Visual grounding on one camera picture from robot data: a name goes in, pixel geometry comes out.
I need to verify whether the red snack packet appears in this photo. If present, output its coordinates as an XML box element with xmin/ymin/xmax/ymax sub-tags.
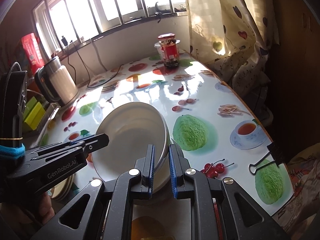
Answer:
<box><xmin>21</xmin><ymin>33</ymin><xmax>46</xmax><ymax>73</ymax></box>

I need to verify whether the window with metal bars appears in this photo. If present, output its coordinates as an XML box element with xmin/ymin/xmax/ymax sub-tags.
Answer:
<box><xmin>31</xmin><ymin>0</ymin><xmax>188</xmax><ymax>53</ymax></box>

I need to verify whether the striped storage basket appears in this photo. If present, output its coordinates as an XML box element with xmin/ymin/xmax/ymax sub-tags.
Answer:
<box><xmin>35</xmin><ymin>104</ymin><xmax>60</xmax><ymax>137</ymax></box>

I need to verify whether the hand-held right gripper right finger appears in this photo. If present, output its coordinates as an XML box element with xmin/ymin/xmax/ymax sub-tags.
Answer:
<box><xmin>169</xmin><ymin>144</ymin><xmax>290</xmax><ymax>240</ymax></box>

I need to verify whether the black binder clip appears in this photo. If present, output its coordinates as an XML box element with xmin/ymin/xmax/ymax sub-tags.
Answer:
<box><xmin>249</xmin><ymin>142</ymin><xmax>286</xmax><ymax>175</ymax></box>

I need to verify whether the person's left hand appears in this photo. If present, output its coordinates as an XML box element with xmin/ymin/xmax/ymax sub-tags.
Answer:
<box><xmin>34</xmin><ymin>193</ymin><xmax>56</xmax><ymax>227</ymax></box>

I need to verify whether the white electric kettle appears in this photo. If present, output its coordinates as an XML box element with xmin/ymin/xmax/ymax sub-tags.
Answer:
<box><xmin>34</xmin><ymin>56</ymin><xmax>80</xmax><ymax>108</ymax></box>

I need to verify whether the red label glass jar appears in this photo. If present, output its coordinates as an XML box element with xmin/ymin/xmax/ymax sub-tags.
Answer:
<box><xmin>157</xmin><ymin>33</ymin><xmax>180</xmax><ymax>69</ymax></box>

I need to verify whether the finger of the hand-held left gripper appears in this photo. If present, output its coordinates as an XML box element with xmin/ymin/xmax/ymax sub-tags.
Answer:
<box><xmin>70</xmin><ymin>133</ymin><xmax>110</xmax><ymax>155</ymax></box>

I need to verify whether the printed blanket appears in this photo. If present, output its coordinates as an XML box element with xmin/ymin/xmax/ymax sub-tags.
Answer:
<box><xmin>274</xmin><ymin>146</ymin><xmax>320</xmax><ymax>240</ymax></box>

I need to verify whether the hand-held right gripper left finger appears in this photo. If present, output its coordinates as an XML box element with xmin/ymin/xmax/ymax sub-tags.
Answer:
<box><xmin>31</xmin><ymin>144</ymin><xmax>155</xmax><ymax>240</ymax></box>

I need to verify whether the black power cable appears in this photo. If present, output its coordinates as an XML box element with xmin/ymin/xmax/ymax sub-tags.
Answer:
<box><xmin>71</xmin><ymin>40</ymin><xmax>125</xmax><ymax>89</ymax></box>

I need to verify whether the fruit print tablecloth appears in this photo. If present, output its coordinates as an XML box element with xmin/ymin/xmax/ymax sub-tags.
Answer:
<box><xmin>37</xmin><ymin>50</ymin><xmax>295</xmax><ymax>240</ymax></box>

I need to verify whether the heart print curtain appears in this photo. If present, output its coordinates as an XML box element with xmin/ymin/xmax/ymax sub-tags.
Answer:
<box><xmin>182</xmin><ymin>0</ymin><xmax>280</xmax><ymax>121</ymax></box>

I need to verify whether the thin pale cable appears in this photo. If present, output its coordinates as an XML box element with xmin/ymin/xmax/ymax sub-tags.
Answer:
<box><xmin>90</xmin><ymin>38</ymin><xmax>107</xmax><ymax>72</ymax></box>

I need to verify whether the dark green box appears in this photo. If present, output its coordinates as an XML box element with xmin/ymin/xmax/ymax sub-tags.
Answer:
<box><xmin>25</xmin><ymin>96</ymin><xmax>38</xmax><ymax>111</ymax></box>

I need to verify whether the lime green box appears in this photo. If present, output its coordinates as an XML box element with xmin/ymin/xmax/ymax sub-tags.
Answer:
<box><xmin>23</xmin><ymin>102</ymin><xmax>47</xmax><ymax>131</ymax></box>

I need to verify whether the white bowl with blue pattern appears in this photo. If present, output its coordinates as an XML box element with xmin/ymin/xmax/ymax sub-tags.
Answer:
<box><xmin>92</xmin><ymin>102</ymin><xmax>170</xmax><ymax>195</ymax></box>

